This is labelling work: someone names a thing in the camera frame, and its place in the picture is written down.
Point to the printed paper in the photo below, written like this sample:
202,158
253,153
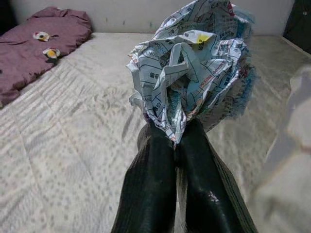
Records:
184,60

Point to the white quilted mattress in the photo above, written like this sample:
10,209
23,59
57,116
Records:
73,145

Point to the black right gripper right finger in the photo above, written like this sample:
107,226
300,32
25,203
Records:
213,194

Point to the purple duck print blanket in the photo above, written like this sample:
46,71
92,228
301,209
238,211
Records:
29,55

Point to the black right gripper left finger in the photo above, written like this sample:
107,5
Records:
150,189

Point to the black tufted headboard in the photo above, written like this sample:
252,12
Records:
298,21

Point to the white pillow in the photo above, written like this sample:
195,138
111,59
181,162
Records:
286,182

